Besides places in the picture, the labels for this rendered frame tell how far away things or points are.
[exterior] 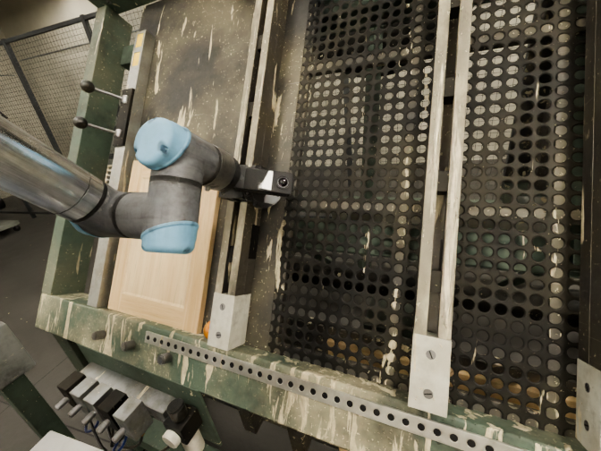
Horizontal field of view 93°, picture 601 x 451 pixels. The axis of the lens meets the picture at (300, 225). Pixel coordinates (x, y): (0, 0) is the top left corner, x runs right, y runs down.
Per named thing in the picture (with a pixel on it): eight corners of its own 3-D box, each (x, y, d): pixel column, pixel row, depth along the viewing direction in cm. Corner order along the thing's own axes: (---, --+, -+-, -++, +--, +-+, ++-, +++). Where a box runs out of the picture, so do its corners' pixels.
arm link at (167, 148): (125, 172, 40) (133, 115, 41) (184, 191, 50) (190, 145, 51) (165, 169, 37) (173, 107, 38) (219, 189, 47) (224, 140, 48)
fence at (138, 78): (99, 303, 95) (86, 304, 92) (146, 40, 104) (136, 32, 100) (108, 306, 93) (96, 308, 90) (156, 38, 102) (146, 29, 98)
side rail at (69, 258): (75, 290, 111) (40, 292, 101) (123, 29, 121) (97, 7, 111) (84, 293, 108) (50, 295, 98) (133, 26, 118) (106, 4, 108)
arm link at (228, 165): (224, 142, 48) (218, 189, 47) (241, 152, 52) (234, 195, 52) (191, 144, 51) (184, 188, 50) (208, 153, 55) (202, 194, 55)
